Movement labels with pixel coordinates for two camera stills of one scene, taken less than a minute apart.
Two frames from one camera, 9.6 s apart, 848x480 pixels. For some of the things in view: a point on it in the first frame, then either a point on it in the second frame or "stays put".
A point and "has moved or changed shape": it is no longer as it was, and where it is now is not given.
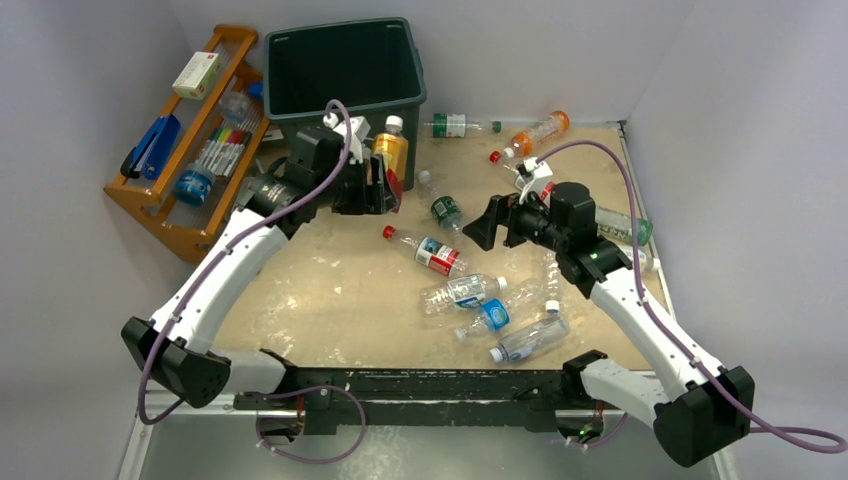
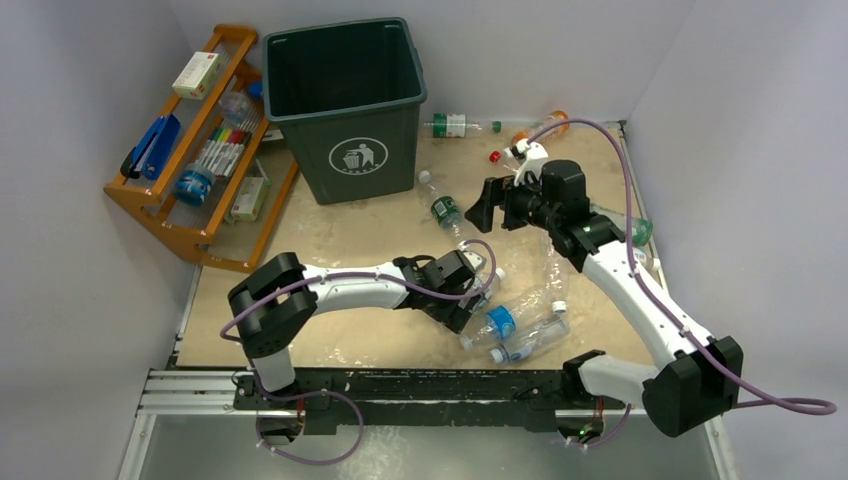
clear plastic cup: (235, 107) stays put
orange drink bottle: (549, 127) stays put
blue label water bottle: (497, 313) has moved or changed shape
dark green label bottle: (444, 209) stays put
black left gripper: (376, 198) -> (454, 316)
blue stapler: (152, 150) stays put
